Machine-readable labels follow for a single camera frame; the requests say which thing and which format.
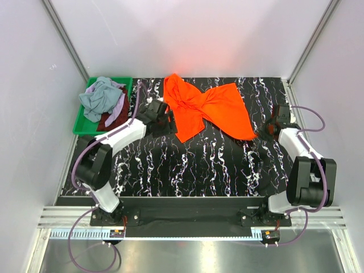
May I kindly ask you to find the right aluminium corner post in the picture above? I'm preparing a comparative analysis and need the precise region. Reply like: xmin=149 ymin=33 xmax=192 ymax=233
xmin=287 ymin=0 xmax=341 ymax=85

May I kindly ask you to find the left aluminium corner post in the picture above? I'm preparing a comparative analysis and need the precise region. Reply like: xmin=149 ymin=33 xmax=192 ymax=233
xmin=41 ymin=0 xmax=89 ymax=82

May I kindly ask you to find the lilac t shirt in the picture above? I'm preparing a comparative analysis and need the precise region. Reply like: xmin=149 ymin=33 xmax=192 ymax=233
xmin=85 ymin=80 xmax=127 ymax=129

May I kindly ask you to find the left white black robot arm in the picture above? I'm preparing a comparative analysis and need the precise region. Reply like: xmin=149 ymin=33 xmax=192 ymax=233
xmin=71 ymin=99 xmax=177 ymax=225

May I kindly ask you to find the white slotted cable duct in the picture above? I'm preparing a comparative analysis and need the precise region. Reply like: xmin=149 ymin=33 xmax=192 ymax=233
xmin=49 ymin=228 xmax=263 ymax=242

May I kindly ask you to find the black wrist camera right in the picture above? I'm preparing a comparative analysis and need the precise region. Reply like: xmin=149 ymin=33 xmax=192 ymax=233
xmin=272 ymin=105 xmax=300 ymax=129

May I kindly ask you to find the dark red t shirt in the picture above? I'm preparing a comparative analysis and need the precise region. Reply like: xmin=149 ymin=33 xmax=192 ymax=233
xmin=96 ymin=87 xmax=130 ymax=132

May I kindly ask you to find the orange t shirt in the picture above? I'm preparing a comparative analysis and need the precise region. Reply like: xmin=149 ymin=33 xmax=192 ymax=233
xmin=163 ymin=74 xmax=257 ymax=143

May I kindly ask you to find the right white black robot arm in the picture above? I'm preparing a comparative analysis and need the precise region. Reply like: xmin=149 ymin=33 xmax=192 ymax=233
xmin=258 ymin=118 xmax=337 ymax=226

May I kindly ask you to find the aluminium corner post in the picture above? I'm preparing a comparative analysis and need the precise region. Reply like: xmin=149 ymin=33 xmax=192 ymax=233
xmin=287 ymin=0 xmax=341 ymax=85
xmin=41 ymin=0 xmax=89 ymax=82

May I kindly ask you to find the grey-blue t shirt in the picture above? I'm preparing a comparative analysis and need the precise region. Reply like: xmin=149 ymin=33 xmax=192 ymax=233
xmin=78 ymin=76 xmax=123 ymax=123

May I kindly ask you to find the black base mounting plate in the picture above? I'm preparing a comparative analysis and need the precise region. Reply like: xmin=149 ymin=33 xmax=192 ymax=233
xmin=90 ymin=197 xmax=292 ymax=240

